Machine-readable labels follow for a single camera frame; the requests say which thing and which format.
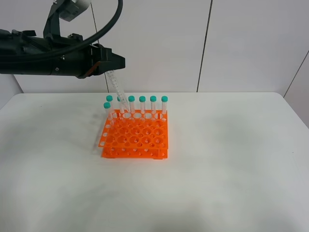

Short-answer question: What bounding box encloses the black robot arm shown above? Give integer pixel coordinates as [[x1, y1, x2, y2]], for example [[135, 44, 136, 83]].
[[0, 29, 126, 79]]

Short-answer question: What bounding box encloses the black camera cable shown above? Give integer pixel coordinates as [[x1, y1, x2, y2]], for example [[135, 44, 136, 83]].
[[0, 0, 124, 62]]

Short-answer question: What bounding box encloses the green-capped test tube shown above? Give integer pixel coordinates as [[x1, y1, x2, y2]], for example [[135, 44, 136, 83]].
[[105, 71, 130, 113]]

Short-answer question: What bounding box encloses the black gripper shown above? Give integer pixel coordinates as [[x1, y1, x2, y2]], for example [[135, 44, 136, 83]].
[[77, 43, 126, 79]]

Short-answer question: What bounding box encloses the orange test tube rack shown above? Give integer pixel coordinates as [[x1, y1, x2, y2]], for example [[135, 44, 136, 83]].
[[98, 109, 169, 160]]

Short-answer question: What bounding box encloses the rack tube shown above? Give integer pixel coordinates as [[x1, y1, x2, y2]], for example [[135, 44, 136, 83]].
[[139, 96, 146, 115], [103, 102, 114, 121], [161, 96, 168, 115], [128, 95, 135, 114], [150, 96, 157, 115], [117, 97, 125, 114], [104, 95, 114, 120]]

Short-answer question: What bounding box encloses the rack tube front left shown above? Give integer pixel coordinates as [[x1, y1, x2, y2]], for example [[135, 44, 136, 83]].
[[103, 102, 114, 121]]

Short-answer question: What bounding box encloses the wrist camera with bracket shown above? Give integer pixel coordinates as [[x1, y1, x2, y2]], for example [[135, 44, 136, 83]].
[[43, 0, 91, 40]]

